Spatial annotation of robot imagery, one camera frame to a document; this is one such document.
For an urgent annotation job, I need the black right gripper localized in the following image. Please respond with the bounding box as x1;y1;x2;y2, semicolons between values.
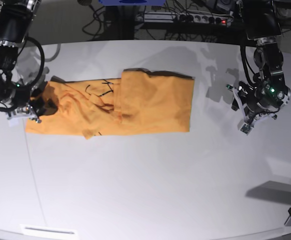
0;81;58;127

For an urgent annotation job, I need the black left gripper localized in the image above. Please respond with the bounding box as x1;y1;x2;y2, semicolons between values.
226;81;291;135

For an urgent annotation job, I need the yellow T-shirt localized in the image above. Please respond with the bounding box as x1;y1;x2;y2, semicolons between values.
25;70;195;139

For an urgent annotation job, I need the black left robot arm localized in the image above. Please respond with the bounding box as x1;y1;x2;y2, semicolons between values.
226;0;291;135

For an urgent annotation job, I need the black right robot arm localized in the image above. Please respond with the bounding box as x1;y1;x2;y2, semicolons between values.
0;0;58;123

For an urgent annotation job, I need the white flat bar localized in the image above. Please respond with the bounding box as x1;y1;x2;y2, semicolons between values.
20;224;77;236

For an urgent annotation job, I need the white power strip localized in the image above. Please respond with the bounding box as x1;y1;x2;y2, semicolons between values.
135;11;179;23

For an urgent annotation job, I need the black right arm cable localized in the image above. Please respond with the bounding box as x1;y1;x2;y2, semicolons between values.
15;36;46;90

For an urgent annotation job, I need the black power strip red switch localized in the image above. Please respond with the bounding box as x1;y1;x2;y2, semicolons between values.
178;13;234;26

